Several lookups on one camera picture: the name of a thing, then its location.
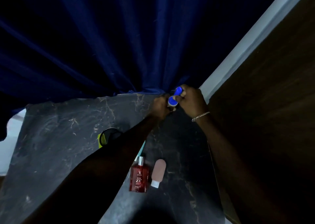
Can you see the black round mesh container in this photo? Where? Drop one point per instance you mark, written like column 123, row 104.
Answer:
column 109, row 135

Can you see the beige tube with white cap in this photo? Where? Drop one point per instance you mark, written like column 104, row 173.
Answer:
column 158, row 172

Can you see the blue bottle cap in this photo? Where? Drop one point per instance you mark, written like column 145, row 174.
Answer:
column 178, row 91

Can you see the person's left forearm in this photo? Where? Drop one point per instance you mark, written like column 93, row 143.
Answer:
column 98, row 172

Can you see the person's left fingers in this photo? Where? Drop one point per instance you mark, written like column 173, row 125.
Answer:
column 169, row 104

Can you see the person's right forearm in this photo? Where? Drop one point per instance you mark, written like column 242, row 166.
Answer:
column 236, row 167

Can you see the person's right hand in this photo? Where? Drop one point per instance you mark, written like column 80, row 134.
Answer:
column 193, row 101

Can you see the person's right fingers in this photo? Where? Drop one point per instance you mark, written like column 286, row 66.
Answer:
column 179, row 97

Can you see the person's left hand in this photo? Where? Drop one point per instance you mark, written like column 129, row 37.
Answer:
column 158, row 107

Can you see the red perfume bottle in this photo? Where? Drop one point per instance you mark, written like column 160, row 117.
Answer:
column 139, row 176

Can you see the blue plastic bottle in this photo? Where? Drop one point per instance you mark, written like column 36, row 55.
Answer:
column 173, row 101

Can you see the dark blue curtain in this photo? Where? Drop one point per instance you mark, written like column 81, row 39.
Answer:
column 98, row 39

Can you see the teal slim box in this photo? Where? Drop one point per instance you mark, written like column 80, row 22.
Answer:
column 140, row 151

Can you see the dark wooden cabinet panel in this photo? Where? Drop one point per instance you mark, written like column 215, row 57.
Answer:
column 268, row 123

